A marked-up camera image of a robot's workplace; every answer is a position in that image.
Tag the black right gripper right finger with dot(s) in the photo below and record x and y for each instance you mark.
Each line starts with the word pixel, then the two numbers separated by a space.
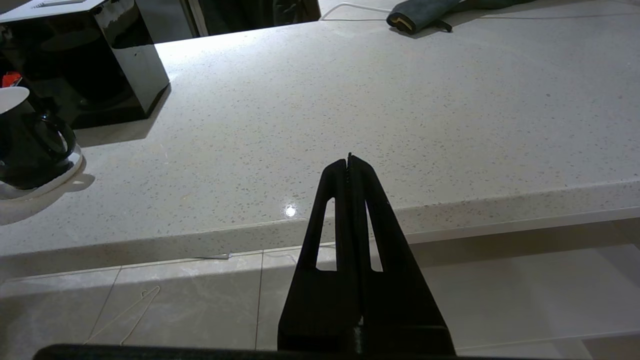
pixel 400 310

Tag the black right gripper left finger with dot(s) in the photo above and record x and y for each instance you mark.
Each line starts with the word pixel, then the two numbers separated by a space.
pixel 325 300

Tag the white round coaster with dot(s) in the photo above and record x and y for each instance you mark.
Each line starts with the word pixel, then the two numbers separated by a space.
pixel 60 177

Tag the dark grey folded cloth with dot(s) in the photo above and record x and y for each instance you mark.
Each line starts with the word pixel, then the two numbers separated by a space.
pixel 425 14

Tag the black tissue box white lid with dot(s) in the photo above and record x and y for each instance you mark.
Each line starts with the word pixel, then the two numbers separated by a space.
pixel 90 70

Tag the black mug white inside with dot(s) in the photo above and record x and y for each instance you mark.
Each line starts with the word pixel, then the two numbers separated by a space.
pixel 25 145

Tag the red sachet packet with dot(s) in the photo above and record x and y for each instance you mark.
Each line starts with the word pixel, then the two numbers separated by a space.
pixel 11 80

